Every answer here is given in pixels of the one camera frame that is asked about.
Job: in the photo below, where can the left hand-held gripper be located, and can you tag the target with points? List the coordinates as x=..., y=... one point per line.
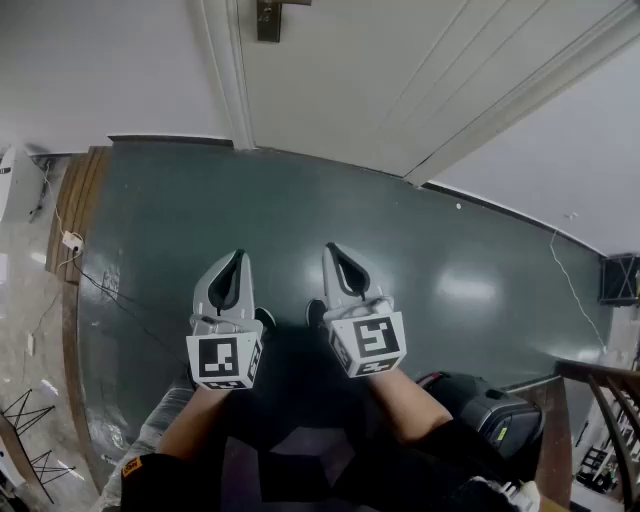
x=220, y=356

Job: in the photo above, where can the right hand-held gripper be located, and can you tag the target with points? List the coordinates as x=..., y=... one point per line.
x=372, y=340

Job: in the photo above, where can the person's left forearm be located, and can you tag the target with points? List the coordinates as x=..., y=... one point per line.
x=195, y=425

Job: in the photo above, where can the person's right forearm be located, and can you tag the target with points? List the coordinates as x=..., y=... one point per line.
x=407, y=405

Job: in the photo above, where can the white panelled door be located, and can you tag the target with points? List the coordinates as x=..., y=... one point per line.
x=380, y=75

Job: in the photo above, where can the person's black right shoe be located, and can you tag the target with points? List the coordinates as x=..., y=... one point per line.
x=315, y=312

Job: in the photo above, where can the clear plastic wrapped bundle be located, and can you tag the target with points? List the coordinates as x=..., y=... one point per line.
x=150, y=430

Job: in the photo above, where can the white power strip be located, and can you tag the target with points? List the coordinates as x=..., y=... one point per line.
x=73, y=240

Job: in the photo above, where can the wooden threshold strip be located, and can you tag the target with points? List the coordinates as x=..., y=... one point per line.
x=75, y=210

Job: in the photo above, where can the black bag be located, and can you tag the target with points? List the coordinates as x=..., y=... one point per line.
x=495, y=415

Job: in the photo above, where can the person's black shirt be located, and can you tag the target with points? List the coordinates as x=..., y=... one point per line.
x=430, y=475

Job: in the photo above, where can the white round appliance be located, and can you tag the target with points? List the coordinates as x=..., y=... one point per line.
x=17, y=182

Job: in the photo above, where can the white wall socket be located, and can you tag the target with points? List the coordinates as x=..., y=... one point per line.
x=31, y=344

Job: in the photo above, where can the white door frame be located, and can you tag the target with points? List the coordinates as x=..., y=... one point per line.
x=235, y=75

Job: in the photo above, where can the black crossed frame box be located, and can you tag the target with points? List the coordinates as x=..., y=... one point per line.
x=619, y=280

